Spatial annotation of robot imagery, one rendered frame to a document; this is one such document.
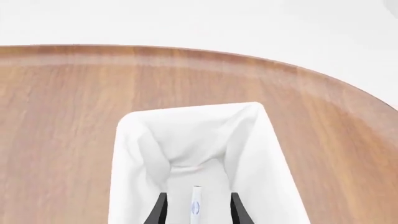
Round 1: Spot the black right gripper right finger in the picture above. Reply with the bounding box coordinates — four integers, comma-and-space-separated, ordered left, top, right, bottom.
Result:
230, 192, 251, 224

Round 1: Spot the white cloth-lined basket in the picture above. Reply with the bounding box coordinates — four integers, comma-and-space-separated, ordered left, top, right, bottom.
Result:
107, 101, 296, 224

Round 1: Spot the white cream cheese box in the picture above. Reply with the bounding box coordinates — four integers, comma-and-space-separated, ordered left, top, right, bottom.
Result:
188, 185, 203, 224

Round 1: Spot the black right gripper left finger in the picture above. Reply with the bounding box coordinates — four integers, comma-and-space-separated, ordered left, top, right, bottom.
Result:
143, 192, 169, 224

